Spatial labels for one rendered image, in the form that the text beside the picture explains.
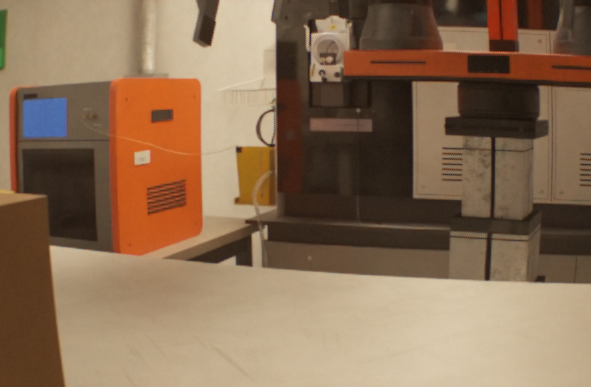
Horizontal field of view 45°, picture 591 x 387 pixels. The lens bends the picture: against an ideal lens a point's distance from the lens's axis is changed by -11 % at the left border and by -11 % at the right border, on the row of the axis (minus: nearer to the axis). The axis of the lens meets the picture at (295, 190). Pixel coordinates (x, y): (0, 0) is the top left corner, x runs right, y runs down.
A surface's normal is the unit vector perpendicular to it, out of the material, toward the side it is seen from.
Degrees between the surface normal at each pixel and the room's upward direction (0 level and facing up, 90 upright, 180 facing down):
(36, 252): 90
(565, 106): 90
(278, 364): 0
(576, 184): 90
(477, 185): 90
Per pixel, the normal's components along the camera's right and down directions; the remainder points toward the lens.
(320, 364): 0.00, -0.99
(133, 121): 0.93, 0.04
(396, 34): -0.27, -0.18
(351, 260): -0.36, 0.11
